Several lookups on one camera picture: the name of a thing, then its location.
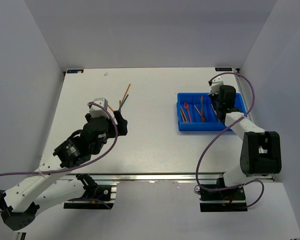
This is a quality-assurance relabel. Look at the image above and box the red plastic knife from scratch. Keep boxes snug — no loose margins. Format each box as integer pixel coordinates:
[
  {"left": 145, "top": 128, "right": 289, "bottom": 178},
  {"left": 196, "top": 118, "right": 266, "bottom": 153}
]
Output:
[{"left": 199, "top": 94, "right": 207, "bottom": 123}]

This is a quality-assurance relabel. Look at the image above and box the red plastic fork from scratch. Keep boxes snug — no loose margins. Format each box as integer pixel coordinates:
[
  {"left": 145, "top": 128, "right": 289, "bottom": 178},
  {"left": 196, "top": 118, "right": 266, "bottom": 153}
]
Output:
[{"left": 184, "top": 101, "right": 192, "bottom": 123}]

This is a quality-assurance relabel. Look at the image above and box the blue chopstick slanted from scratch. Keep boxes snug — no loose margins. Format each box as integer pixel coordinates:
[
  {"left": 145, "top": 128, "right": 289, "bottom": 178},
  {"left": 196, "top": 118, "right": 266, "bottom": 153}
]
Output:
[{"left": 121, "top": 94, "right": 129, "bottom": 108}]

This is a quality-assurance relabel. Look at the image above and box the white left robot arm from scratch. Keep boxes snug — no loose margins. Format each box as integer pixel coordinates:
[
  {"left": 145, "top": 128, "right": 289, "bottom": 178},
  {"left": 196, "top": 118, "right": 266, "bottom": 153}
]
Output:
[{"left": 0, "top": 110, "right": 128, "bottom": 231}]

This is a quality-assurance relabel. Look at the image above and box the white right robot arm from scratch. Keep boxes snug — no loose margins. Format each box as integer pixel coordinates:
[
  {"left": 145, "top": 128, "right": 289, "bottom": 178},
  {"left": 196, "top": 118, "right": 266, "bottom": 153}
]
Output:
[{"left": 209, "top": 83, "right": 282, "bottom": 200}]

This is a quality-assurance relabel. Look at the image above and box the blue divided plastic bin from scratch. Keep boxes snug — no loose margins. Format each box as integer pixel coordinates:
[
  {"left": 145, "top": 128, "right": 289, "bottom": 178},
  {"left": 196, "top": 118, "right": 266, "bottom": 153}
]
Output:
[{"left": 176, "top": 92, "right": 248, "bottom": 133}]

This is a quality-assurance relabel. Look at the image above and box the black label right corner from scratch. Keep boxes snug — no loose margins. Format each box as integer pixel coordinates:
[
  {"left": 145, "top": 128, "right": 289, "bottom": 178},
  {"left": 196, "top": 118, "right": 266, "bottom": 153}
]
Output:
[{"left": 214, "top": 67, "right": 233, "bottom": 72}]

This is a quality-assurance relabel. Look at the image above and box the black label corner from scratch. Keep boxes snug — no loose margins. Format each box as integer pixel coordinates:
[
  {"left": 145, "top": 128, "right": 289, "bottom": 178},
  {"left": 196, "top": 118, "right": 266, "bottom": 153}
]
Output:
[
  {"left": 214, "top": 67, "right": 233, "bottom": 72},
  {"left": 66, "top": 69, "right": 84, "bottom": 74}
]

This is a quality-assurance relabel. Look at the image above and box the black label left corner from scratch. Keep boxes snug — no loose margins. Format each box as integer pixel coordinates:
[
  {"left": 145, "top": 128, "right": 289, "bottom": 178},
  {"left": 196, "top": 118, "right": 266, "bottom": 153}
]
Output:
[{"left": 66, "top": 69, "right": 84, "bottom": 74}]

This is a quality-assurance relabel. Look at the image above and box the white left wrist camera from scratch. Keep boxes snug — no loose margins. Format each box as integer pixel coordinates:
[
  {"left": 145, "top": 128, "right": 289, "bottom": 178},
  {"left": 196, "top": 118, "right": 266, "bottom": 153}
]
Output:
[{"left": 87, "top": 97, "right": 109, "bottom": 119}]

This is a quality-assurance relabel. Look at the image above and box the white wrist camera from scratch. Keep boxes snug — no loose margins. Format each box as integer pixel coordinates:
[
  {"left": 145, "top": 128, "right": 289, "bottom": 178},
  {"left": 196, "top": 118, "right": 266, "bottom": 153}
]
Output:
[
  {"left": 87, "top": 97, "right": 109, "bottom": 119},
  {"left": 208, "top": 76, "right": 224, "bottom": 95}
]

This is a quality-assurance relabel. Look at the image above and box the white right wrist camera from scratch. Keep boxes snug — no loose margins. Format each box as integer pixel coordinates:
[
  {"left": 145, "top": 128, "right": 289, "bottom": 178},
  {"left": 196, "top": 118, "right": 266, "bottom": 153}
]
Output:
[{"left": 208, "top": 76, "right": 224, "bottom": 95}]

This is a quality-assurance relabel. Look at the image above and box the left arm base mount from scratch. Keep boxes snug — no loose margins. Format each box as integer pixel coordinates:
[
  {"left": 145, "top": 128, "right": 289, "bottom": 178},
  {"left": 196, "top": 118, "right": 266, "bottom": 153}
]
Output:
[{"left": 63, "top": 174, "right": 117, "bottom": 210}]

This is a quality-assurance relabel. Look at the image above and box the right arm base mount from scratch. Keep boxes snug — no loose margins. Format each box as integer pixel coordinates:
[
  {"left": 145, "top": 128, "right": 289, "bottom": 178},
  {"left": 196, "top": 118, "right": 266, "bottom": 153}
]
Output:
[{"left": 194, "top": 185, "right": 248, "bottom": 213}]

